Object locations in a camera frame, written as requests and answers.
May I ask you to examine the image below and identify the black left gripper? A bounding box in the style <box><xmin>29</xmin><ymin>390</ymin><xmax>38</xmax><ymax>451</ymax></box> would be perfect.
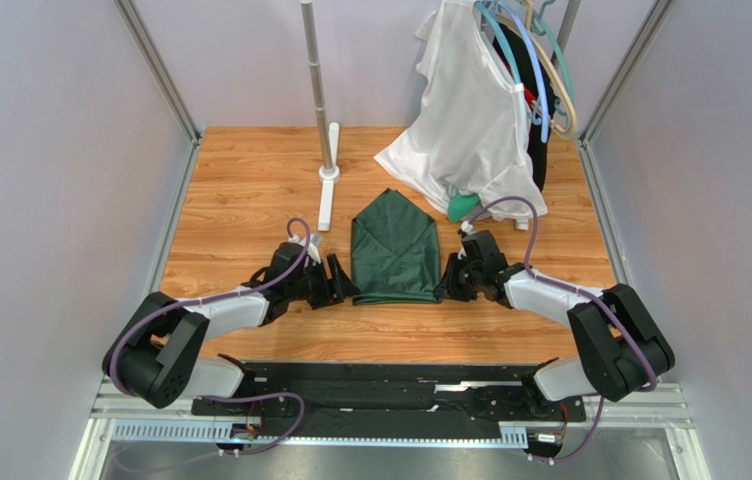
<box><xmin>286</xmin><ymin>253</ymin><xmax>362</xmax><ymax>310</ymax></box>

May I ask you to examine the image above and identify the dark green cloth napkin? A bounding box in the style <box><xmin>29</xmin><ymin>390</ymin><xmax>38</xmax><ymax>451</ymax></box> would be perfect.
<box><xmin>350</xmin><ymin>189</ymin><xmax>442</xmax><ymax>306</ymax></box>

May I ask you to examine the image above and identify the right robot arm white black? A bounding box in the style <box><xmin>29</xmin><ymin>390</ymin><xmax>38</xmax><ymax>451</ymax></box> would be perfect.
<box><xmin>437</xmin><ymin>231</ymin><xmax>676</xmax><ymax>405</ymax></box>

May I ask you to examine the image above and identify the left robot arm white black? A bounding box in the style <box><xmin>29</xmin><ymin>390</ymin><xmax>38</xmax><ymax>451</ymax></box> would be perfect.
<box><xmin>102</xmin><ymin>239</ymin><xmax>361</xmax><ymax>409</ymax></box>

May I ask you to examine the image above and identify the teal object under garment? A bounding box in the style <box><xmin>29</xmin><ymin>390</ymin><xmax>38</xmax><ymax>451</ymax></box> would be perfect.
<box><xmin>447</xmin><ymin>193</ymin><xmax>481</xmax><ymax>223</ymax></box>

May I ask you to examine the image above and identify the white rack base foot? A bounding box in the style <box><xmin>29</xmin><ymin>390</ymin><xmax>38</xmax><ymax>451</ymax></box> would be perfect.
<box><xmin>318</xmin><ymin>122</ymin><xmax>341</xmax><ymax>232</ymax></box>

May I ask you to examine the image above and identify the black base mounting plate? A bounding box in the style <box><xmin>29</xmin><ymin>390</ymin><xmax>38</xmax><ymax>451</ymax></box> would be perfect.
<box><xmin>191</xmin><ymin>362</ymin><xmax>591</xmax><ymax>441</ymax></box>

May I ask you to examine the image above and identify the white garment on rack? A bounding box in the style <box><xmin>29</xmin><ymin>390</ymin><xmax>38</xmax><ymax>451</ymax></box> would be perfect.
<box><xmin>374</xmin><ymin>1</ymin><xmax>548</xmax><ymax>222</ymax></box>

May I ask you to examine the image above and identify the light blue plastic hanger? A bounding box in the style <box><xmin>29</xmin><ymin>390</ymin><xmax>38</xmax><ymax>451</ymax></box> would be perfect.
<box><xmin>495</xmin><ymin>0</ymin><xmax>551</xmax><ymax>144</ymax></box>

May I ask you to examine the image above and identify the black garment on rack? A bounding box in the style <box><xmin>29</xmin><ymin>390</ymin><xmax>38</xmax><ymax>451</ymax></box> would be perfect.
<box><xmin>492</xmin><ymin>23</ymin><xmax>558</xmax><ymax>194</ymax></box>

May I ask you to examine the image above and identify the beige wooden hanger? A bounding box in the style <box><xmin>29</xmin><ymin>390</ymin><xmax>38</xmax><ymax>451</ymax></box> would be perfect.
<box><xmin>495</xmin><ymin>1</ymin><xmax>578</xmax><ymax>140</ymax></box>

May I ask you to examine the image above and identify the teal plastic hanger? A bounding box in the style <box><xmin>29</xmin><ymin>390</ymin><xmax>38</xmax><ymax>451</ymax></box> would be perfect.
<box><xmin>474</xmin><ymin>1</ymin><xmax>577</xmax><ymax>139</ymax></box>

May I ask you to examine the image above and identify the silver rack pole left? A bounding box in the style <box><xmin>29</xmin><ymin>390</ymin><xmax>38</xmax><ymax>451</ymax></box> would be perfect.
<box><xmin>300</xmin><ymin>0</ymin><xmax>336</xmax><ymax>177</ymax></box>

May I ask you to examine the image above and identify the silver rack pole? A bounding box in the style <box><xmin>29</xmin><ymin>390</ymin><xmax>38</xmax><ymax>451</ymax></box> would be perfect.
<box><xmin>300</xmin><ymin>0</ymin><xmax>336</xmax><ymax>177</ymax></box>
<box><xmin>557</xmin><ymin>0</ymin><xmax>582</xmax><ymax>52</ymax></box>

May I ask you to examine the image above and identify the silver rack pole right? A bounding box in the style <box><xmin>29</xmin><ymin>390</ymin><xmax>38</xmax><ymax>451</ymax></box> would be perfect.
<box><xmin>557</xmin><ymin>0</ymin><xmax>582</xmax><ymax>52</ymax></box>

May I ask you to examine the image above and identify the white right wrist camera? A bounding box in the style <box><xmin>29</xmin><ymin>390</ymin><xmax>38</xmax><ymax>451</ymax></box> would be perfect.
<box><xmin>458</xmin><ymin>221</ymin><xmax>475</xmax><ymax>240</ymax></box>

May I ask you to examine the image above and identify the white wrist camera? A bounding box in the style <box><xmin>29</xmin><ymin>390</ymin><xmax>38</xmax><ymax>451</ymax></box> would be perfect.
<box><xmin>288</xmin><ymin>233</ymin><xmax>322</xmax><ymax>267</ymax></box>
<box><xmin>458</xmin><ymin>221</ymin><xmax>475</xmax><ymax>240</ymax></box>

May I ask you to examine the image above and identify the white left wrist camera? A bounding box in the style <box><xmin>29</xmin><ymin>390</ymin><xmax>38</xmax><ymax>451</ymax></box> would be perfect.
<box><xmin>288</xmin><ymin>233</ymin><xmax>322</xmax><ymax>267</ymax></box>

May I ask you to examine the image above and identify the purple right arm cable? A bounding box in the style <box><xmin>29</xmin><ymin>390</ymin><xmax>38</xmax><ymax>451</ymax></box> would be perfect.
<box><xmin>465</xmin><ymin>195</ymin><xmax>660</xmax><ymax>465</ymax></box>

